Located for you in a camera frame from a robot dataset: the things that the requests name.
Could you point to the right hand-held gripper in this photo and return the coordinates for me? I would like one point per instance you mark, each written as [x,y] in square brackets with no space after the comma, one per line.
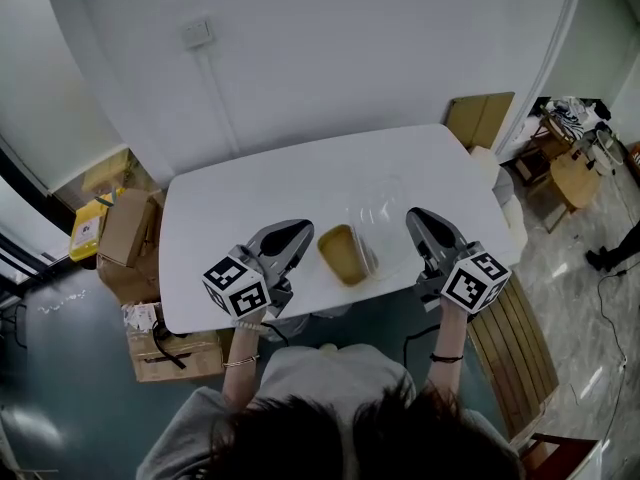
[475,283]

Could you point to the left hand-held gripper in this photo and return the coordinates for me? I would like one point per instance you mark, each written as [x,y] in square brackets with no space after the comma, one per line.
[237,288]

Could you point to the tan rectangular tray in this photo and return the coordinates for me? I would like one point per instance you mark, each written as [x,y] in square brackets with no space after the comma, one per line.
[339,253]

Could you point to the person's right forearm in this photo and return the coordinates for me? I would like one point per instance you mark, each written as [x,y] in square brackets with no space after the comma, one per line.
[447,378]

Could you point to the person's left forearm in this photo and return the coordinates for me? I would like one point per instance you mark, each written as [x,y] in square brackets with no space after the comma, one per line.
[242,383]

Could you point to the white cushions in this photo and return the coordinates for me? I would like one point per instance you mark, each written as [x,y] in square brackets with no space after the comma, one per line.
[510,208]

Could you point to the white shoe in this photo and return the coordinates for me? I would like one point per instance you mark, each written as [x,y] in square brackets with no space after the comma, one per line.
[330,349]

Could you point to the black wrist band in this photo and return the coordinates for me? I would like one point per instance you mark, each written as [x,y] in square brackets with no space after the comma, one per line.
[446,357]

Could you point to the wooden chair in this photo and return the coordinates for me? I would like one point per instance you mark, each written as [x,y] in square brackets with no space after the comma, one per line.
[532,158]

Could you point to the flat cardboard sheet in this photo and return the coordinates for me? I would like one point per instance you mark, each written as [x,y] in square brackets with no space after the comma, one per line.
[482,118]

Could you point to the thin gold bangle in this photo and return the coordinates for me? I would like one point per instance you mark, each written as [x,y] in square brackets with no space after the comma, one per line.
[241,361]

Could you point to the gray shirt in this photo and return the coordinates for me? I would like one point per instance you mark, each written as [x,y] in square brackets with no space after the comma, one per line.
[320,383]

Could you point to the round wooden stool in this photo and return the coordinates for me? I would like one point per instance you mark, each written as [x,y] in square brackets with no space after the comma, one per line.
[572,188]

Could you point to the wooden slat bench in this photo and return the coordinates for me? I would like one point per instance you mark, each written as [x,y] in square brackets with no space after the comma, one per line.
[515,363]

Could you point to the white paper packets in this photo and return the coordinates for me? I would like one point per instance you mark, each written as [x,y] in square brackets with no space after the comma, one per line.
[140,315]

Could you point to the closed brown cardboard box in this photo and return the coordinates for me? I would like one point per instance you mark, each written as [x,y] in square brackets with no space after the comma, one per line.
[125,283]

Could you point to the striped clothes pile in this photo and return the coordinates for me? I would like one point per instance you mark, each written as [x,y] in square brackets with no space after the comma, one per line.
[570,113]

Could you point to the yellow plastic bin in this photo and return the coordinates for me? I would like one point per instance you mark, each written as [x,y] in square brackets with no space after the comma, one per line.
[87,228]

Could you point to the red chair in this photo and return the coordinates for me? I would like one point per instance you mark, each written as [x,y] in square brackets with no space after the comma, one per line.
[565,458]

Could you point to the white wall switch box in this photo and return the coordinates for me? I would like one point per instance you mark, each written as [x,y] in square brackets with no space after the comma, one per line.
[197,33]

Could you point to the black window frame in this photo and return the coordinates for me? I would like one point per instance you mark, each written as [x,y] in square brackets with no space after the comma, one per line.
[25,258]

